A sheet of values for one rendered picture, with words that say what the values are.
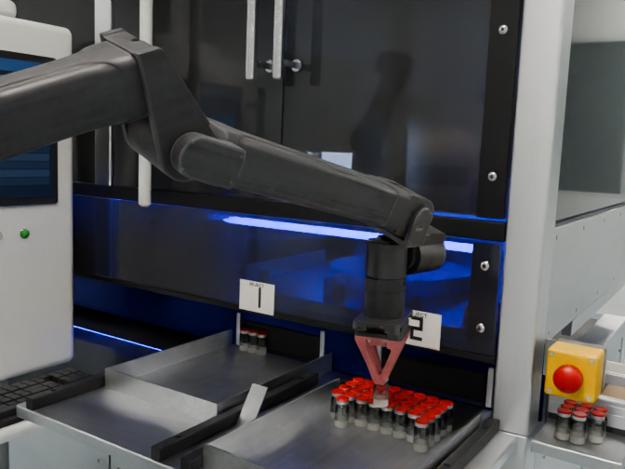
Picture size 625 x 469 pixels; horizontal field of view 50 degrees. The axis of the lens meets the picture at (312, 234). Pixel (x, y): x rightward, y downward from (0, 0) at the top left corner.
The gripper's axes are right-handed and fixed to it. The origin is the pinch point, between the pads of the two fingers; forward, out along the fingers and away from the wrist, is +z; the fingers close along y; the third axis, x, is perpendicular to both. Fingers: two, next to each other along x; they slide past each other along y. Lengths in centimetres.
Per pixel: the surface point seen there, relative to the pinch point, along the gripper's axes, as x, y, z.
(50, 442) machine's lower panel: 95, 42, 46
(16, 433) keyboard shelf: 64, -2, 19
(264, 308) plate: 29.2, 26.2, -0.5
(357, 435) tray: 3.9, 3.2, 11.1
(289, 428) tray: 14.3, 1.5, 11.0
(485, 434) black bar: -14.6, 8.0, 9.6
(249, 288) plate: 32.9, 27.2, -3.8
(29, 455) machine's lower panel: 104, 45, 53
